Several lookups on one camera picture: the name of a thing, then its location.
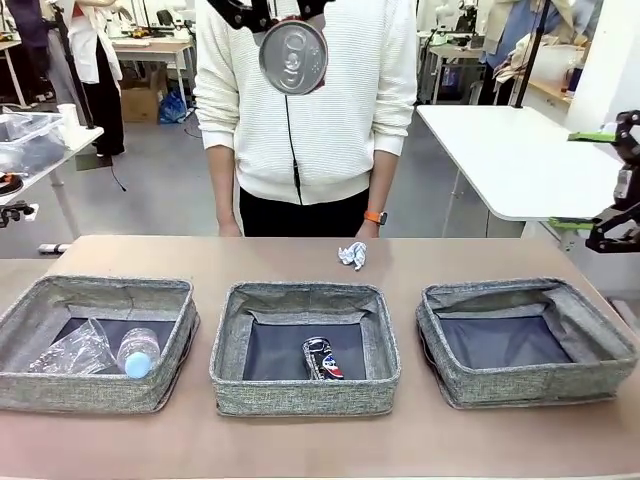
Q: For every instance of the wooden top workbench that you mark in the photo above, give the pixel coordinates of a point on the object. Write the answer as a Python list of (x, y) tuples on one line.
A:
[(160, 50)]

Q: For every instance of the person in blue clothes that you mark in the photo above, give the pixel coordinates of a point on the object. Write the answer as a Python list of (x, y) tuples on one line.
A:
[(505, 30)]

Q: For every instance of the crumpled white paper ball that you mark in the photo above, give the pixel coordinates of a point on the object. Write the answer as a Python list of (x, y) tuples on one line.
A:
[(352, 255)]

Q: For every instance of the crushed dark blue soda can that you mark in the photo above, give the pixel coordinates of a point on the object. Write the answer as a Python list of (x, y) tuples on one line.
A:
[(322, 360)]

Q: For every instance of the small white bar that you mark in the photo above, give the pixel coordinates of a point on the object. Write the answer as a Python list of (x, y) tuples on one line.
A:
[(54, 248)]

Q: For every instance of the grey fabric basket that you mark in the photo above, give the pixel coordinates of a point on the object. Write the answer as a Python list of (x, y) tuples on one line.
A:
[(90, 390), (305, 395), (530, 387)]

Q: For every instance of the black trousers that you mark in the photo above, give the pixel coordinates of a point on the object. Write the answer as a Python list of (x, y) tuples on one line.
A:
[(320, 217)]

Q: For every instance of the person's left forearm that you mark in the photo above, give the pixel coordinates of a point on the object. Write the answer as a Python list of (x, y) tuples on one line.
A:
[(385, 180)]

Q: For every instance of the brown cardboard box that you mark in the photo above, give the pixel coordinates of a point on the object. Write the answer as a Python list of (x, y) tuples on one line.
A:
[(140, 102)]

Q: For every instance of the black clamp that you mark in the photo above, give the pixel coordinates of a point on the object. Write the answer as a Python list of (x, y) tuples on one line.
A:
[(17, 212)]

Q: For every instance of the person's right forearm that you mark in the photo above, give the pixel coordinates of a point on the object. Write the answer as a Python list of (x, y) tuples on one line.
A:
[(222, 185)]

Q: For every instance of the blue plastic bag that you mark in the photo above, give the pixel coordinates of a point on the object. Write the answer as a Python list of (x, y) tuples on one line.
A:
[(172, 109)]

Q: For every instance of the white paper cup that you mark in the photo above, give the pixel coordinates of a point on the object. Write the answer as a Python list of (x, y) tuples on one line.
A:
[(66, 117)]

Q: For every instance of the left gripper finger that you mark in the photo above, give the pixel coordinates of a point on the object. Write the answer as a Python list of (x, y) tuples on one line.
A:
[(245, 15), (315, 6)]

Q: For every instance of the black stand pole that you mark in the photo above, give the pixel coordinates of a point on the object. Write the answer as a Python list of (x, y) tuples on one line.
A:
[(75, 70), (531, 50)]

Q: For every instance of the large white table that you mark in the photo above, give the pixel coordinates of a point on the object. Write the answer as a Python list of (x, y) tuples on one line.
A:
[(500, 150)]

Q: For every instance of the person in dark clothes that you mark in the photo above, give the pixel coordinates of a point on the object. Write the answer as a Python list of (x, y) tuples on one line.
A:
[(30, 45)]

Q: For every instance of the white plastic bin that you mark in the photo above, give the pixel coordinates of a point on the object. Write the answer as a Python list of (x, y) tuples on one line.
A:
[(557, 65)]

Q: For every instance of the clear bottle with blue cap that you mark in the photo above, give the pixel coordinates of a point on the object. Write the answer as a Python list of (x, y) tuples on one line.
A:
[(140, 352)]

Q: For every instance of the clear plastic container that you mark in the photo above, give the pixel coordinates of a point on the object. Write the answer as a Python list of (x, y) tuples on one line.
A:
[(80, 350)]

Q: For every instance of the person's right hand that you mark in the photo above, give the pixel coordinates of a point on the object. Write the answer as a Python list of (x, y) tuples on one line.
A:
[(230, 231)]

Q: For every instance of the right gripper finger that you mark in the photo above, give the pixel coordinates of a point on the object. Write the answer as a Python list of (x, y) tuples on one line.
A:
[(627, 132), (615, 230)]

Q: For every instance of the orange wrist watch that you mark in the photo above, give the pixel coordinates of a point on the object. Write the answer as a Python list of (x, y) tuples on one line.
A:
[(376, 217)]

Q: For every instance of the person's left hand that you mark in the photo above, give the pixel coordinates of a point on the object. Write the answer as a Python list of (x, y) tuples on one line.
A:
[(368, 231)]

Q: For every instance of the clear plastic storage box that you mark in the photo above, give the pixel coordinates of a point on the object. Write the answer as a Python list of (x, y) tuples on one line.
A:
[(30, 135)]

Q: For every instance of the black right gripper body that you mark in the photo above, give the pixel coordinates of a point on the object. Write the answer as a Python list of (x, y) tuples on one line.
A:
[(625, 185)]

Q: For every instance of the person in white sweater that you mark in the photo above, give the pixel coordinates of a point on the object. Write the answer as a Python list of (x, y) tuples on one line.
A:
[(350, 125)]

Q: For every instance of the red soda can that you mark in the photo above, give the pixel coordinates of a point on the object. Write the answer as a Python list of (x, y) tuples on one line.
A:
[(294, 55)]

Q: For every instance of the person in white coat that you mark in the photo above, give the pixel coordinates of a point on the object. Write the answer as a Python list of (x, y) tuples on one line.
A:
[(102, 75)]

